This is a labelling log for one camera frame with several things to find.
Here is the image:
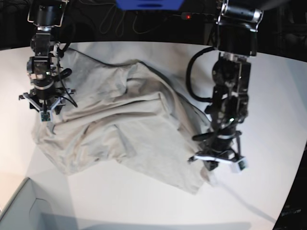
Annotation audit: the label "grey box at corner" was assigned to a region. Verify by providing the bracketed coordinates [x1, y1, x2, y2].
[0, 177, 80, 230]

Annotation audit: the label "black power strip red light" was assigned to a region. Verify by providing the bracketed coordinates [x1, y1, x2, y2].
[180, 12, 214, 21]

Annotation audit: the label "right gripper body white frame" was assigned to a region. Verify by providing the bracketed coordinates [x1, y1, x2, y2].
[18, 87, 75, 122]

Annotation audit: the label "blue overhead mount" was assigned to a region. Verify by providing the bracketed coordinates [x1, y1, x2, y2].
[116, 0, 184, 11]

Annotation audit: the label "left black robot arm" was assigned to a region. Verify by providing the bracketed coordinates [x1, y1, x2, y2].
[186, 0, 264, 172]

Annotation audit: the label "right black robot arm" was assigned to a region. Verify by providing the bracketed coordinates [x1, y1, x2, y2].
[19, 0, 77, 122]

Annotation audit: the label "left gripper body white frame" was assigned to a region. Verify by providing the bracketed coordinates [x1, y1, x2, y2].
[188, 130, 248, 174]

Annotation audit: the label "black cables behind table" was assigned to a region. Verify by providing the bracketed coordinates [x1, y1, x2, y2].
[95, 4, 168, 36]

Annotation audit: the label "beige t-shirt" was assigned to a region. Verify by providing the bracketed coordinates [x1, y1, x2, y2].
[32, 49, 210, 194]

